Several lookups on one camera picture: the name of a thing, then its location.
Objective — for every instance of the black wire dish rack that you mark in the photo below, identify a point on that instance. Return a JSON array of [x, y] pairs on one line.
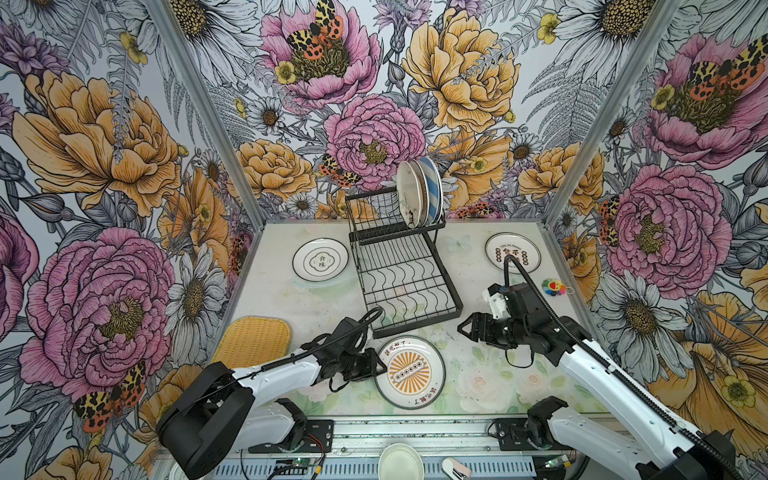
[[399, 268]]

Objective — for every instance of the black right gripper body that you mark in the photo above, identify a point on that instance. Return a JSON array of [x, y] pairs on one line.
[[509, 332]]

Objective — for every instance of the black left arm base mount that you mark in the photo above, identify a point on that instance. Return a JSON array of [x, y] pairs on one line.
[[282, 427]]

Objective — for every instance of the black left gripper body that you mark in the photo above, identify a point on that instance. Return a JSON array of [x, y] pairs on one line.
[[357, 366]]

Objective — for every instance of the white grey emblem plate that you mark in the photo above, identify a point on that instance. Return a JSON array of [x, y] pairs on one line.
[[320, 260]]

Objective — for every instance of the small white pink object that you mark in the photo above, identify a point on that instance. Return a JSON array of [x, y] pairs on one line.
[[454, 470]]

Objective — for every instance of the red character white plate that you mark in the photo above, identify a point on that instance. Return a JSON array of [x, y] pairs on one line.
[[500, 245]]

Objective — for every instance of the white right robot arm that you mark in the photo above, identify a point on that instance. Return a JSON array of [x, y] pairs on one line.
[[659, 444]]

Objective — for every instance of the cream floral oval plate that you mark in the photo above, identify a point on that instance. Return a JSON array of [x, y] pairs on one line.
[[408, 195]]

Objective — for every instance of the white round bowl below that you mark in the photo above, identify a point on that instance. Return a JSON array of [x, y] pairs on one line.
[[400, 461]]

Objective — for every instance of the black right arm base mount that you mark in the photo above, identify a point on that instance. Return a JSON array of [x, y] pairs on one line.
[[531, 433]]

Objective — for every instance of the yellow woven placemat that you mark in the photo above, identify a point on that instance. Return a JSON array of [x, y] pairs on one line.
[[251, 341]]

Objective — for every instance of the rainbow sunflower plush toy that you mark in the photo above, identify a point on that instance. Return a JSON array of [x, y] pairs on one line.
[[555, 287]]

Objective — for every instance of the blue white striped plate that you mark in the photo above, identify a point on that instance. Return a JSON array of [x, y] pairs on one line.
[[434, 189]]

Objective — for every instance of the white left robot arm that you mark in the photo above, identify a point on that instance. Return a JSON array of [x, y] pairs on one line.
[[227, 409]]

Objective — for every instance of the orange sunburst plate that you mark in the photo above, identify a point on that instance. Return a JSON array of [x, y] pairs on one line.
[[423, 189], [414, 375]]

